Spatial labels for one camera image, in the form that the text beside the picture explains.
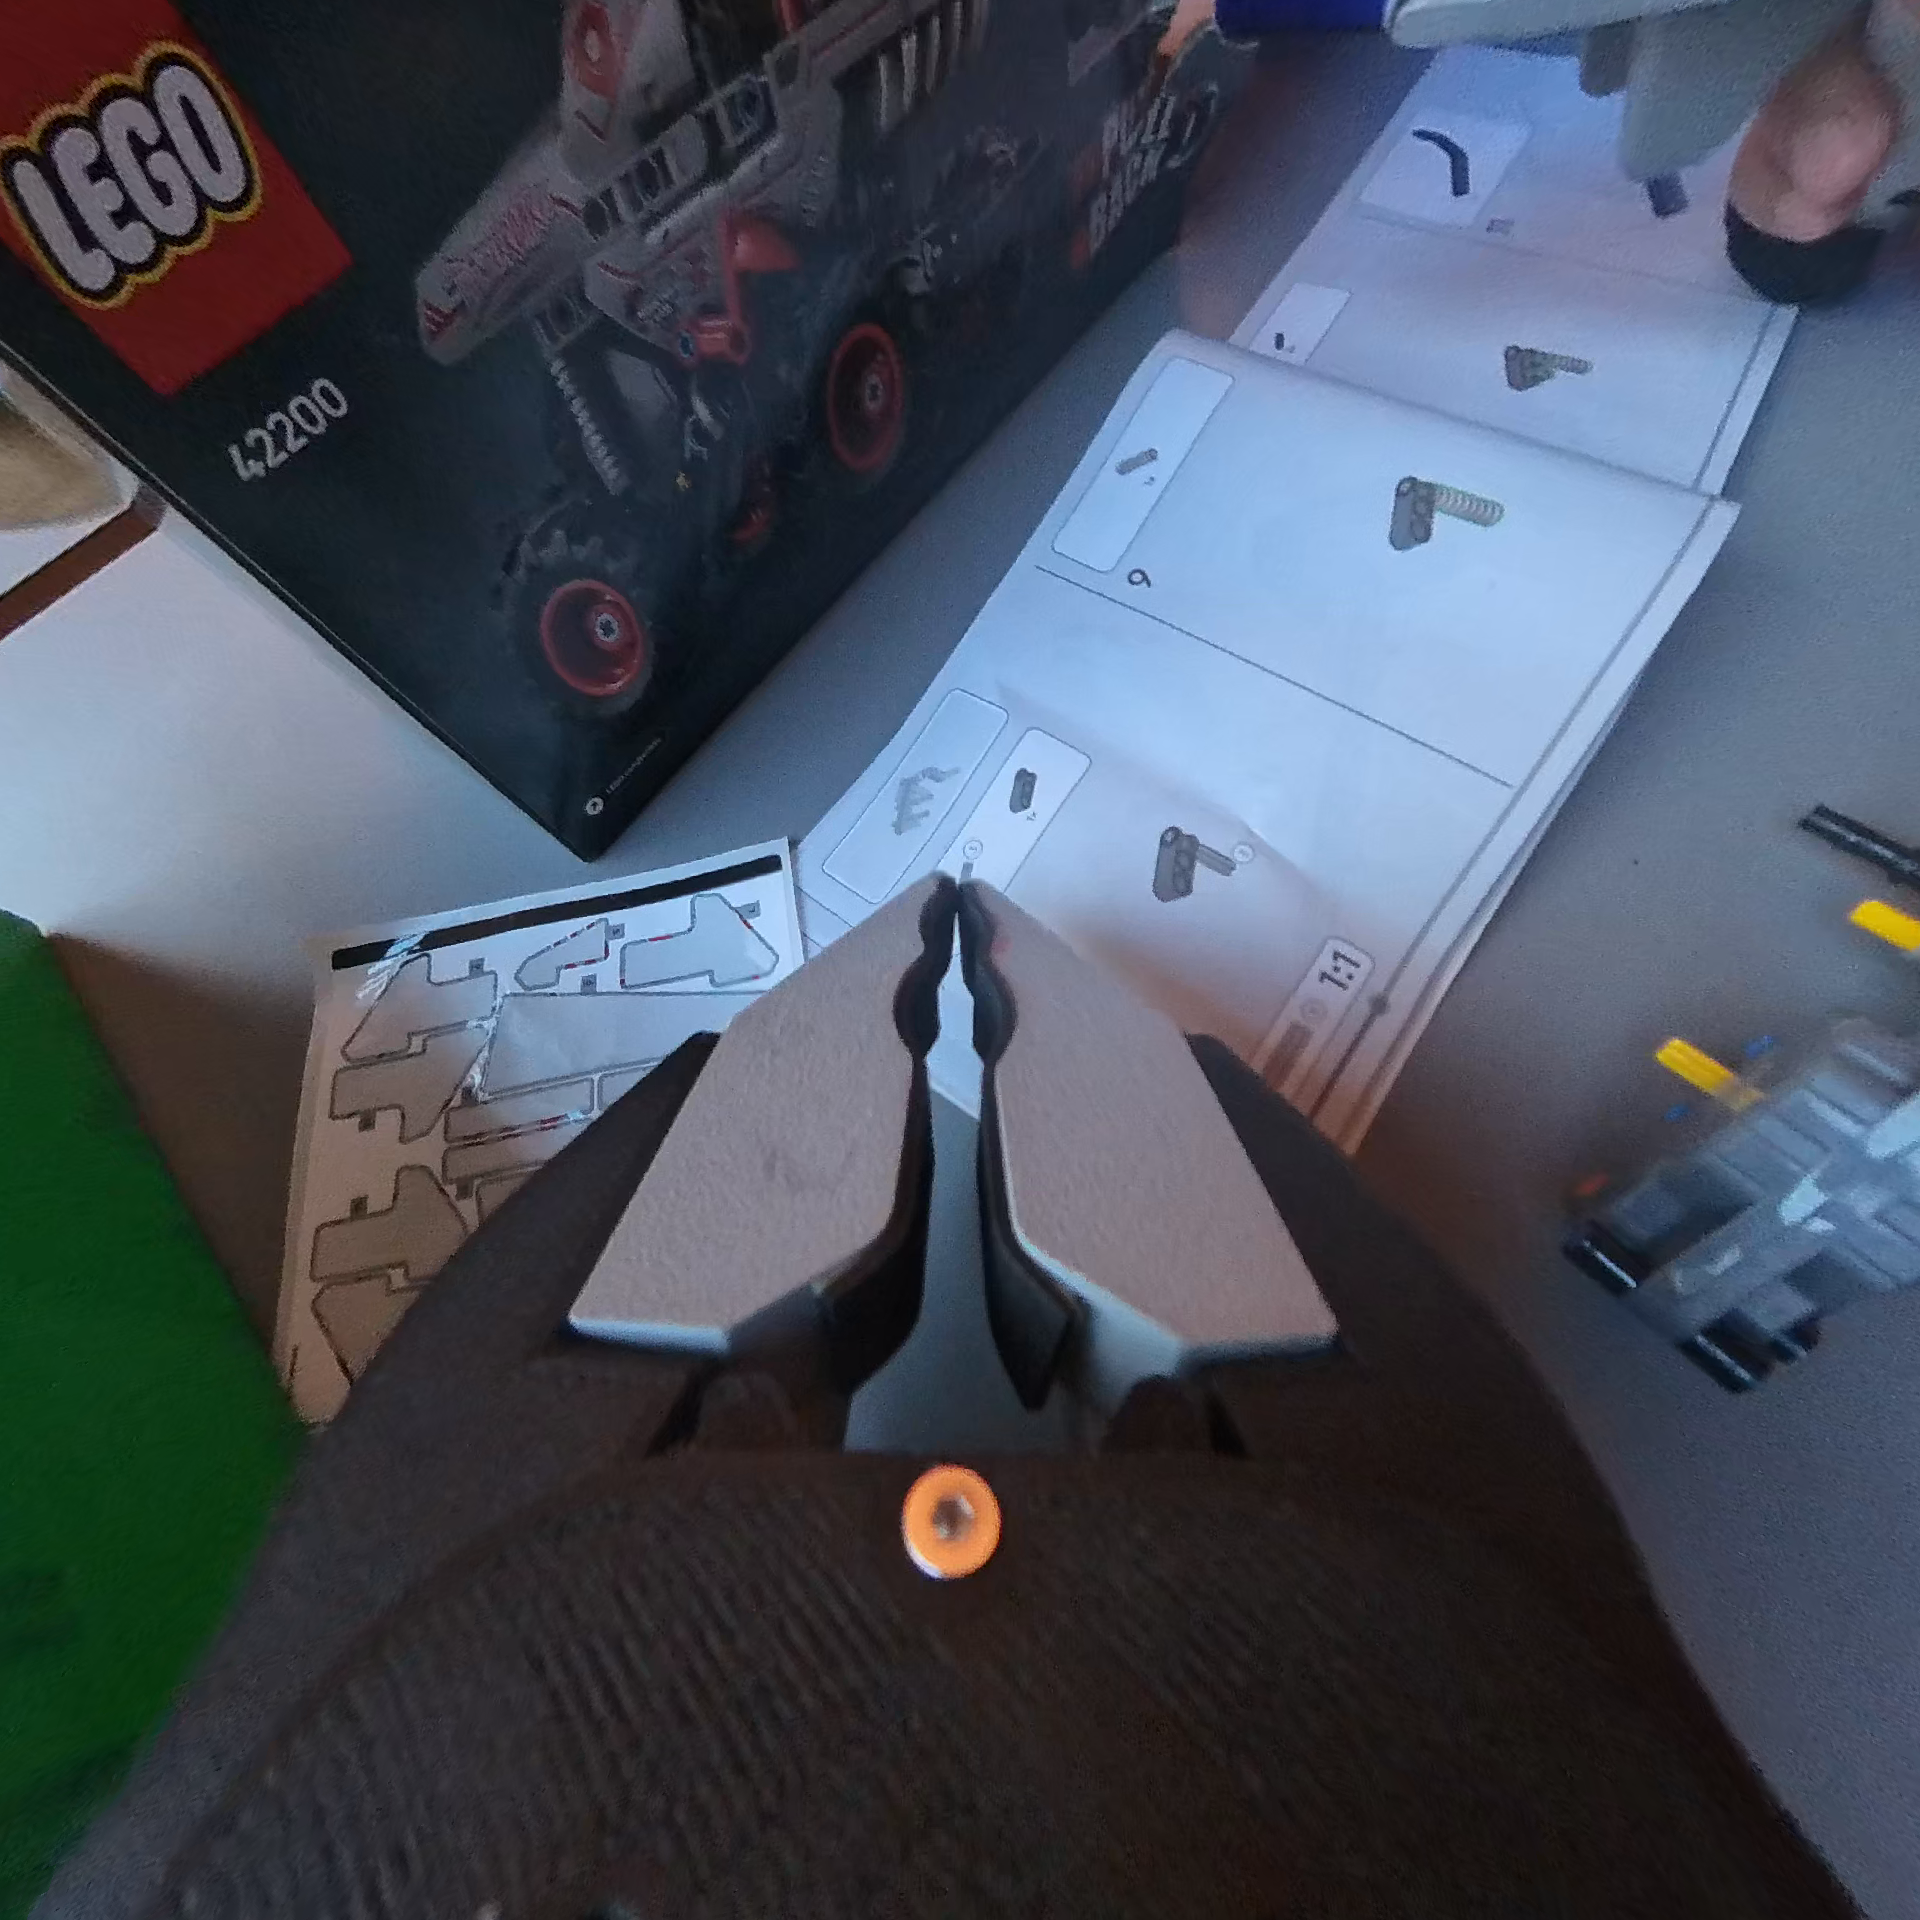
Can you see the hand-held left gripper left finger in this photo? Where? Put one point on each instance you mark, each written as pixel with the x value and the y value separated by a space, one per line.
pixel 747 1172

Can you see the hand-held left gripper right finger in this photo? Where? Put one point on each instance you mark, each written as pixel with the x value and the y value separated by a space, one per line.
pixel 1152 1187

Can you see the small dark lego piece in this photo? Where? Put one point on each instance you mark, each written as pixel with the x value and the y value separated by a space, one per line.
pixel 1665 197

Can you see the white lego instruction booklet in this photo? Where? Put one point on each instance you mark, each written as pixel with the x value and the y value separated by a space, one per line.
pixel 1273 646

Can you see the grey lego model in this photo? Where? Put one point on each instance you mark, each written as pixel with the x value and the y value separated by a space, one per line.
pixel 1770 1200

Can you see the black lego set box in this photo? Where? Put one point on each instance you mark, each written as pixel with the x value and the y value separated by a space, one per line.
pixel 452 569

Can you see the yellow lego piece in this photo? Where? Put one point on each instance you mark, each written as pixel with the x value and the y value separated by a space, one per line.
pixel 1888 924

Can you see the black lego axle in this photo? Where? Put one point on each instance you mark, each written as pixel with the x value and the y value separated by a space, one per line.
pixel 1868 843

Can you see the person's right hand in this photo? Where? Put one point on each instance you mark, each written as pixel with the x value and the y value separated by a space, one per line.
pixel 1822 159

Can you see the white sticker sheet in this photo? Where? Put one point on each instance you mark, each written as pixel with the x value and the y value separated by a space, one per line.
pixel 405 1049

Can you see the blue cloth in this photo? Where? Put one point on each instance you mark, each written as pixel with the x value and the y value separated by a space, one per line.
pixel 1298 11

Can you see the green mat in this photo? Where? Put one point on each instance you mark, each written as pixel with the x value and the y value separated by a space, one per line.
pixel 119 1349

